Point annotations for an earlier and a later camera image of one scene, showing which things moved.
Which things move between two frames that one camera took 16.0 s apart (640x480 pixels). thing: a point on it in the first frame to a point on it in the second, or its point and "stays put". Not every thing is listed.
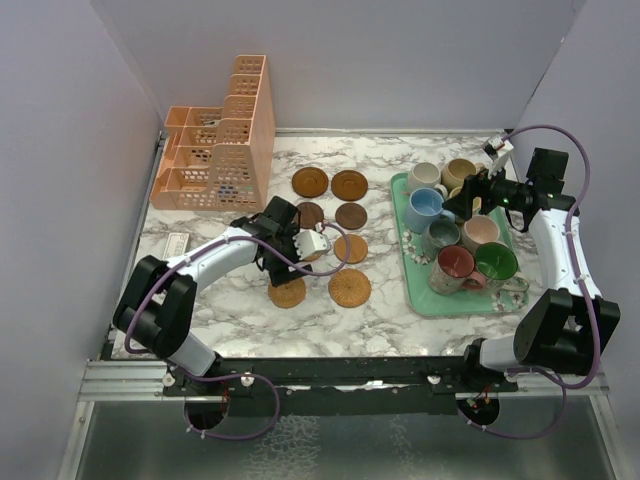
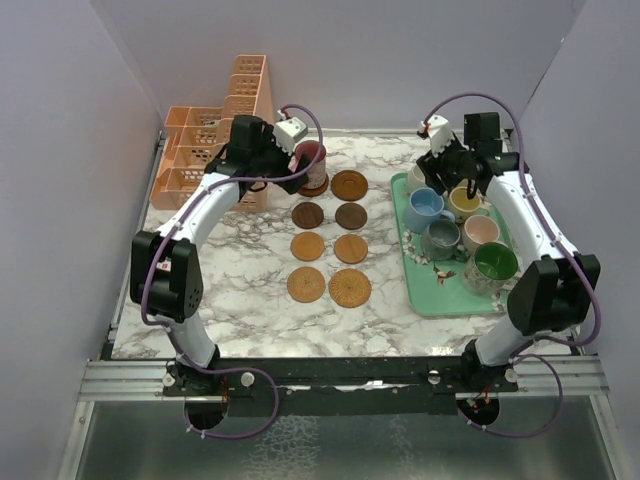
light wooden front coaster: [358, 249] stays put
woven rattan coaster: [288, 296] to [306, 284]
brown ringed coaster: [349, 185] stays put
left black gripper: [277, 273] to [268, 141]
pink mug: [479, 230] stays put
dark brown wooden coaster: [310, 214] stays put
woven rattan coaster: [349, 288] stays put
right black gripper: [477, 185] to [433, 168]
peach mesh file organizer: [220, 158] stays put
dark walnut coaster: [351, 216] stays put
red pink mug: [453, 270] to [317, 173]
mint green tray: [425, 300] stays put
